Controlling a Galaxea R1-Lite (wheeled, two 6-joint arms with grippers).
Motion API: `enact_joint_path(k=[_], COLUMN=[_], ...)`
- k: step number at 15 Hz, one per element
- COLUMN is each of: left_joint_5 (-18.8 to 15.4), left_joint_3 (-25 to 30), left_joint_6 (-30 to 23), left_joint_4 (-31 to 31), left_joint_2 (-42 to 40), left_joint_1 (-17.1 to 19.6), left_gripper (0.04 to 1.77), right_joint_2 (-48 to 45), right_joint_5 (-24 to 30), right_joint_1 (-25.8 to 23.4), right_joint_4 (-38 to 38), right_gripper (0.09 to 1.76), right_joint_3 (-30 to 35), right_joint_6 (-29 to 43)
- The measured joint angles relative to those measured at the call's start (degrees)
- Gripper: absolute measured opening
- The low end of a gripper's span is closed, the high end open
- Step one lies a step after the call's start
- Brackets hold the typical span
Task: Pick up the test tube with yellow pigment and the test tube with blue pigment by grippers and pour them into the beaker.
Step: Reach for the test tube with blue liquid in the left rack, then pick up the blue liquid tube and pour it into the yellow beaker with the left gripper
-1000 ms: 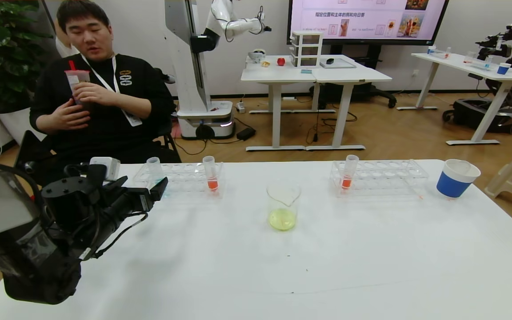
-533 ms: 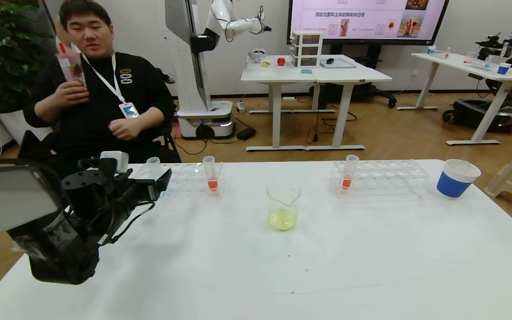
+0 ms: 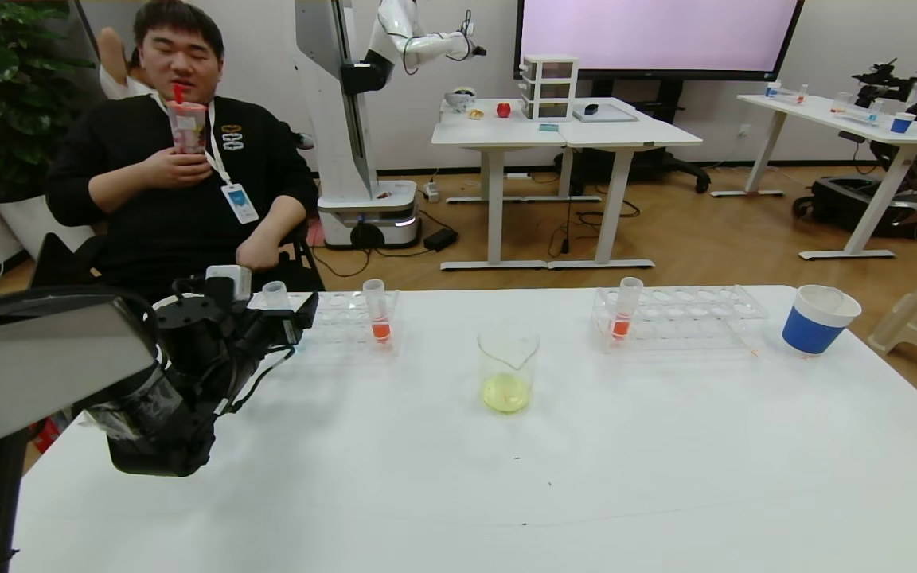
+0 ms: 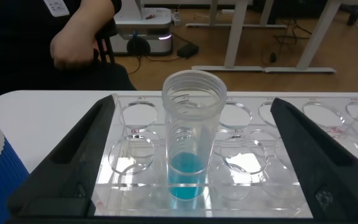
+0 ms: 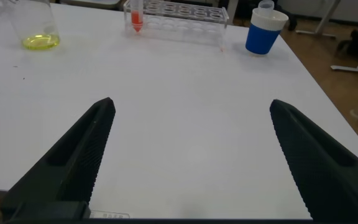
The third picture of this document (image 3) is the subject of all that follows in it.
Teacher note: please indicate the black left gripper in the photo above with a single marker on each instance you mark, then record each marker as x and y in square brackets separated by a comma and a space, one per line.
[290, 327]

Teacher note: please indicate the test tube with blue pigment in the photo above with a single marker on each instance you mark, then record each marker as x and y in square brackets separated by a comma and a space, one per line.
[275, 293]

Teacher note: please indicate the plastic drink cup pink lid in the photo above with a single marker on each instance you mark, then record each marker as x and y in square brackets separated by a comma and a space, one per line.
[188, 127]

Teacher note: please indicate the test tube with yellow pigment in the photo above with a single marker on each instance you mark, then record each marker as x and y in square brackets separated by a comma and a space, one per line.
[825, 294]

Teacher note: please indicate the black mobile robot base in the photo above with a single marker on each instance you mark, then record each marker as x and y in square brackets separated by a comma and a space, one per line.
[848, 205]

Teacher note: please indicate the black background robot arm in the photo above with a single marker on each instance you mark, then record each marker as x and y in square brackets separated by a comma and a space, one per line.
[884, 79]

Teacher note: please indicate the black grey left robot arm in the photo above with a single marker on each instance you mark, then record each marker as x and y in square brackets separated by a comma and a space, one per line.
[29, 358]

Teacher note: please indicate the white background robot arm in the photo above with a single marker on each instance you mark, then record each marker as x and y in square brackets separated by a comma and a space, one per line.
[427, 46]

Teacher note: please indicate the clear plastic test tube rack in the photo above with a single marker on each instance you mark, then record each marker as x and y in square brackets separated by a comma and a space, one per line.
[347, 318]
[681, 320]

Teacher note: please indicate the test tube with orange pigment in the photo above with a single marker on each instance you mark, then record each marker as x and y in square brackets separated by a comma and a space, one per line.
[622, 326]
[380, 328]

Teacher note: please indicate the clear glass beaker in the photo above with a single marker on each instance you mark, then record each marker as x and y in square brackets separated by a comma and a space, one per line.
[506, 390]

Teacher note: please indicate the small distant tube rack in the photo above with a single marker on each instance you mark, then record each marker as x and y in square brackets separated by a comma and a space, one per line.
[785, 93]

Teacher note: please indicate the small distant glass beaker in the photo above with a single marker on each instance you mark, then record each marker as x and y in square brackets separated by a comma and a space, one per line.
[844, 103]

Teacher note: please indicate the man's left hand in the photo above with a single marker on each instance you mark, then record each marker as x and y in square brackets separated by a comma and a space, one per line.
[258, 256]

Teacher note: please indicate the man's right hand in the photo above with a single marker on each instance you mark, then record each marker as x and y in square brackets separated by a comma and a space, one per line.
[176, 169]

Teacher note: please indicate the man in black sweater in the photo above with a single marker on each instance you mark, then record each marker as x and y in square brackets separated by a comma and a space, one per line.
[164, 223]

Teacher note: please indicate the white robot tower with base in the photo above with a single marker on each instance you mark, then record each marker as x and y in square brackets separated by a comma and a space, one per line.
[339, 159]

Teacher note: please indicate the black power adapter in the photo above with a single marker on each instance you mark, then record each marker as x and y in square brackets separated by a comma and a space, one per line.
[441, 239]

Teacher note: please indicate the white power strip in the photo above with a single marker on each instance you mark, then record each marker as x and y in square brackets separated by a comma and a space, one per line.
[431, 191]

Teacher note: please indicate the black chair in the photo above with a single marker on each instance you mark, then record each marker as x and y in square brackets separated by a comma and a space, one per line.
[60, 267]

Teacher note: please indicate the white standing desk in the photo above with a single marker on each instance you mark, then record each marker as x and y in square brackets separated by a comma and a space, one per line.
[626, 135]
[490, 132]

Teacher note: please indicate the small white bowl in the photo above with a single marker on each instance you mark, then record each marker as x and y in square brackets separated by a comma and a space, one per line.
[460, 99]

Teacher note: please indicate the white planter pot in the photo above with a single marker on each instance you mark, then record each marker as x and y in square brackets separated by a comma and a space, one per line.
[25, 227]

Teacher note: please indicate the red apple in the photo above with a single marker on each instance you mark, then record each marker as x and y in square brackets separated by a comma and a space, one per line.
[503, 110]

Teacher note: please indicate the person in white shirt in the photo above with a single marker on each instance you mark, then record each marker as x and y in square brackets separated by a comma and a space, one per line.
[116, 72]

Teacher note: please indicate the clear plastic drawer organizer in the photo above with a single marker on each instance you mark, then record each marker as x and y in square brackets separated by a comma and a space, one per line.
[548, 87]

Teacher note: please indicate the green leafy plant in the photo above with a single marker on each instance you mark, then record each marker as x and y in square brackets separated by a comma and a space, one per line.
[5, 95]

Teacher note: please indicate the grey flat tray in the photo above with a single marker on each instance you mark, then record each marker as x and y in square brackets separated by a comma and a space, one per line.
[614, 114]

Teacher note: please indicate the long white table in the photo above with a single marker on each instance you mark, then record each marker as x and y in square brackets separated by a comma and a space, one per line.
[825, 113]

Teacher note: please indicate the small blue paper cup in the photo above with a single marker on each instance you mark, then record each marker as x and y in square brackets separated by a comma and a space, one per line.
[903, 123]

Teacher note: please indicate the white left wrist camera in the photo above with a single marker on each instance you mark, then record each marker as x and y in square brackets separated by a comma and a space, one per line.
[229, 282]

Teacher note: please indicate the large wall display screen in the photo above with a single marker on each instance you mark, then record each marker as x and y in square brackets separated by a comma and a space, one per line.
[657, 36]

